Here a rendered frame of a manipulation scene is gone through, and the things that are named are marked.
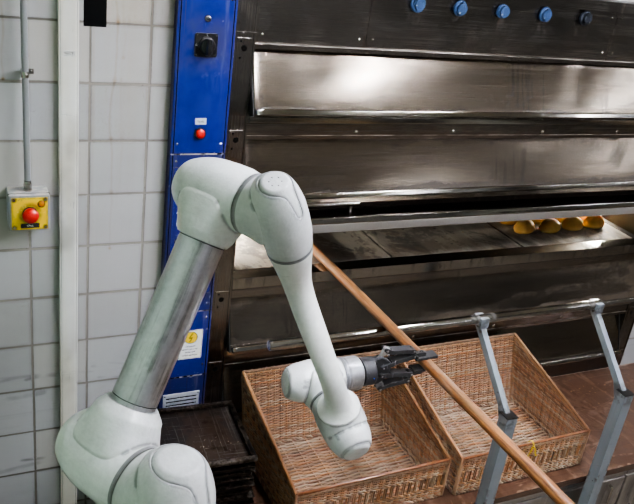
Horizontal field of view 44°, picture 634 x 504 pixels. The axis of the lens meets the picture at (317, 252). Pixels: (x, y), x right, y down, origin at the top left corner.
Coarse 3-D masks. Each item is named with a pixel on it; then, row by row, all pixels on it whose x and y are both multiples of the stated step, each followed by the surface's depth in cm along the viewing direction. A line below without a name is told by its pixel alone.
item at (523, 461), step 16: (320, 256) 262; (336, 272) 253; (352, 288) 244; (368, 304) 236; (384, 320) 228; (400, 336) 221; (432, 368) 208; (448, 384) 202; (464, 400) 196; (480, 416) 191; (496, 432) 186; (512, 448) 181; (528, 464) 177; (544, 480) 172; (560, 496) 168
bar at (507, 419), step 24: (480, 312) 248; (504, 312) 249; (528, 312) 253; (552, 312) 257; (600, 312) 266; (336, 336) 223; (360, 336) 226; (480, 336) 246; (600, 336) 265; (504, 408) 238; (624, 408) 258; (504, 432) 237; (504, 456) 242; (600, 456) 267; (600, 480) 271
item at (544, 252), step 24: (624, 240) 321; (312, 264) 262; (336, 264) 264; (360, 264) 267; (384, 264) 269; (408, 264) 272; (432, 264) 277; (456, 264) 282; (480, 264) 287; (504, 264) 292; (240, 288) 247
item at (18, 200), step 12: (12, 192) 200; (24, 192) 201; (36, 192) 202; (48, 192) 203; (12, 204) 199; (24, 204) 200; (36, 204) 201; (48, 204) 203; (12, 216) 200; (48, 216) 204; (12, 228) 201; (24, 228) 203; (36, 228) 204; (48, 228) 206
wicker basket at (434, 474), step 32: (256, 384) 260; (256, 416) 249; (288, 416) 268; (384, 416) 284; (416, 416) 265; (256, 448) 252; (288, 448) 266; (320, 448) 269; (384, 448) 273; (416, 448) 266; (288, 480) 229; (320, 480) 254; (352, 480) 234; (384, 480) 240; (416, 480) 247
